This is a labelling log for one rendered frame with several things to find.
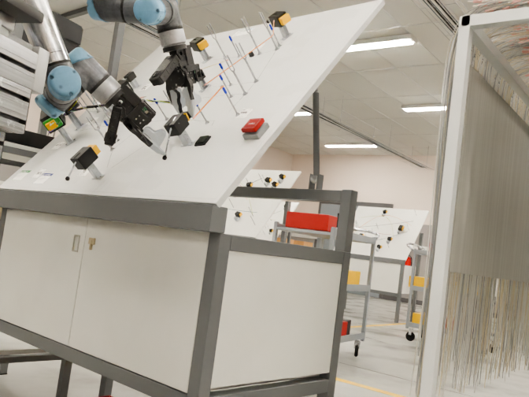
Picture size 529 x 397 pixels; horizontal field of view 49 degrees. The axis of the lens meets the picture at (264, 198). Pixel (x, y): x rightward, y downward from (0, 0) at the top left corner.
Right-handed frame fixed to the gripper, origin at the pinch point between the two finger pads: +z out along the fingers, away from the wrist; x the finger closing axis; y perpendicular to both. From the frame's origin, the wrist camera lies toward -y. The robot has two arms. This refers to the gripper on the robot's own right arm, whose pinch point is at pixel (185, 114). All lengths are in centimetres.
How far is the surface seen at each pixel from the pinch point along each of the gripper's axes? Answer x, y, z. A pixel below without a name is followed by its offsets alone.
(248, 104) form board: -13.3, 14.1, 1.2
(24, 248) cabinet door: 69, -22, 35
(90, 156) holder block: 28.2, -15.6, 6.7
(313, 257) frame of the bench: -30, 7, 48
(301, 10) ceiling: 197, 427, -57
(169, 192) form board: -8.4, -22.3, 18.2
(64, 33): 93, 39, -40
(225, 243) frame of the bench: -27.4, -26.5, 31.1
